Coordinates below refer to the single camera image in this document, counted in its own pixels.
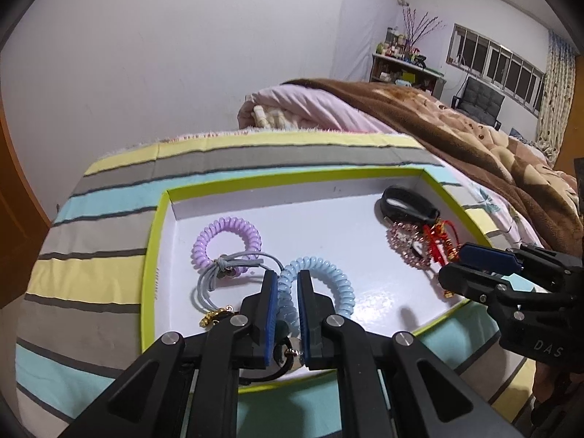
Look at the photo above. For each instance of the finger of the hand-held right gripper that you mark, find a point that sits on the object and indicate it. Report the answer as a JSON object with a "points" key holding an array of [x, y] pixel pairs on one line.
{"points": [[483, 258], [465, 283]]}

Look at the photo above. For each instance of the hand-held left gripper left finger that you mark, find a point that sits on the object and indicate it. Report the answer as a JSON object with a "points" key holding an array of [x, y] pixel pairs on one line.
{"points": [[269, 315]]}

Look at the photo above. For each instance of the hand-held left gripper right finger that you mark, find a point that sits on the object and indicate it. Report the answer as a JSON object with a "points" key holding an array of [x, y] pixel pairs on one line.
{"points": [[304, 319]]}

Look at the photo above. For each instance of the green shallow cardboard box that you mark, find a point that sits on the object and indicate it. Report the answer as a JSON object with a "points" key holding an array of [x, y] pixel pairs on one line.
{"points": [[346, 255]]}

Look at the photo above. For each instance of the person's right hand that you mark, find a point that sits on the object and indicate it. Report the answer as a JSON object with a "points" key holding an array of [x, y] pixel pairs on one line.
{"points": [[550, 378]]}

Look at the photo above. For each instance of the black wristband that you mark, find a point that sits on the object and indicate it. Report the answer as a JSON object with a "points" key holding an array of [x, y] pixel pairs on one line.
{"points": [[410, 214]]}

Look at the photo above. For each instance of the brown patterned blanket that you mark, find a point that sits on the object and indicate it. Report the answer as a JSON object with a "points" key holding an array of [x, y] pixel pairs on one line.
{"points": [[456, 137]]}

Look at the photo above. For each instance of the black chair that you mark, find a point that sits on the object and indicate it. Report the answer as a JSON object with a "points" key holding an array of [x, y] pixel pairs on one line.
{"points": [[481, 100]]}

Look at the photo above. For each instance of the orange wooden wardrobe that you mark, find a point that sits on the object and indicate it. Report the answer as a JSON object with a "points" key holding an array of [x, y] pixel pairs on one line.
{"points": [[572, 123]]}

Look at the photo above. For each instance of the patterned curtain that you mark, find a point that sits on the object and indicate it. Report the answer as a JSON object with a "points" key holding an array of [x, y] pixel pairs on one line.
{"points": [[556, 96]]}

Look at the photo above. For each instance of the striped blanket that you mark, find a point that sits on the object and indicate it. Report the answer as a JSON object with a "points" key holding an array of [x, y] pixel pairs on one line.
{"points": [[91, 237]]}

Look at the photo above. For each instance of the barred window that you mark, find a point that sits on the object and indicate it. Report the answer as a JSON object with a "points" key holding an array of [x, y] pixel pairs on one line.
{"points": [[497, 61]]}

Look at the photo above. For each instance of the wooden shelf desk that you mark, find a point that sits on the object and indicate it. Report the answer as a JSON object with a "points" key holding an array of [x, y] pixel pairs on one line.
{"points": [[401, 73]]}

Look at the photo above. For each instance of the pink quilt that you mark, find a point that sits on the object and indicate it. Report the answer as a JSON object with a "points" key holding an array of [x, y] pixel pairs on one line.
{"points": [[310, 109]]}

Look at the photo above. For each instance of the group of bottles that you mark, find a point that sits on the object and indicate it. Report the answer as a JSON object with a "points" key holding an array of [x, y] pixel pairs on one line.
{"points": [[399, 48]]}

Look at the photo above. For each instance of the purple flower branches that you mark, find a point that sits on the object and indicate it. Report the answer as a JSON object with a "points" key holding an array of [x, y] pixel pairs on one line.
{"points": [[422, 25]]}

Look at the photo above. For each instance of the orange wooden door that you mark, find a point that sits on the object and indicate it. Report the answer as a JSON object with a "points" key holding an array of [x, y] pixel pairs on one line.
{"points": [[18, 237]]}

